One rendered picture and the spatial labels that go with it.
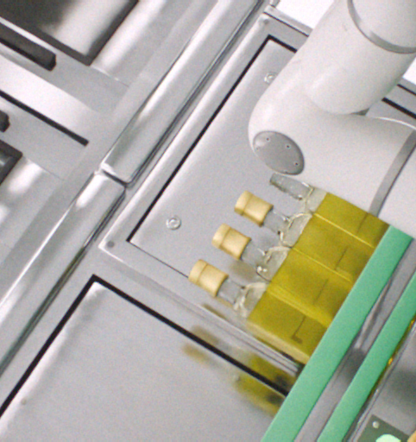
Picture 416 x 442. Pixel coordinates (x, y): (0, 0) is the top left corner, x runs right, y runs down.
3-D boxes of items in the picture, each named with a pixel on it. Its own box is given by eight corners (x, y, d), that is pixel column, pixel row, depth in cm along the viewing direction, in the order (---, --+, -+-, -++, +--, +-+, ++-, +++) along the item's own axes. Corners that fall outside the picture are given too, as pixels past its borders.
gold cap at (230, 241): (251, 243, 158) (223, 228, 159) (253, 234, 155) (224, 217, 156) (237, 265, 157) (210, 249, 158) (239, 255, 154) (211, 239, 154)
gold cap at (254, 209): (273, 211, 160) (245, 195, 161) (274, 201, 157) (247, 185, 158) (260, 231, 159) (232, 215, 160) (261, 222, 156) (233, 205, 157)
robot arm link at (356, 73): (325, 5, 98) (406, -95, 107) (228, 141, 118) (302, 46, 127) (414, 74, 98) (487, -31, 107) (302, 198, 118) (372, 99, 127)
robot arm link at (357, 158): (364, 242, 115) (226, 162, 118) (419, 155, 122) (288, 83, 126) (390, 185, 107) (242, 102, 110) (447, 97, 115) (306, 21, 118)
